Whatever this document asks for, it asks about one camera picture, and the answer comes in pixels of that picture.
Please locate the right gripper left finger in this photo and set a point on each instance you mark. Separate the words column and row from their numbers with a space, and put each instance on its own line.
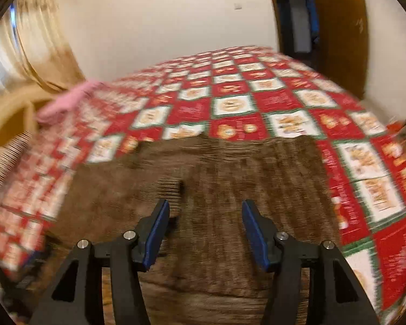
column 75, row 294

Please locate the brown wooden door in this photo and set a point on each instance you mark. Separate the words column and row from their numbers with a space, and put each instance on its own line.
column 343, row 47

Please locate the beige patterned curtain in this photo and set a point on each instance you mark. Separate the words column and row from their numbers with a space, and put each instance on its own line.
column 34, row 49

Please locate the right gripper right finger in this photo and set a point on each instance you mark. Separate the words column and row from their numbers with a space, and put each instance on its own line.
column 335, row 295

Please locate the brown knitted sweater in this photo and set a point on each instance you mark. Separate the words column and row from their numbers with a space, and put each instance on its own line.
column 205, row 272

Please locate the pink folded blanket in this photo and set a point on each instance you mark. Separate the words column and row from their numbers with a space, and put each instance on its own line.
column 57, row 108

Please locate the cream wooden headboard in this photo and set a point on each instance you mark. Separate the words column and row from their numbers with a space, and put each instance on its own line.
column 18, row 109

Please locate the red christmas bear bedspread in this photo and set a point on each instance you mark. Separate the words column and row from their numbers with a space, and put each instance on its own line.
column 240, row 93

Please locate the striped pillow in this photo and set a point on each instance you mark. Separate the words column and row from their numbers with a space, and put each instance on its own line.
column 12, row 154

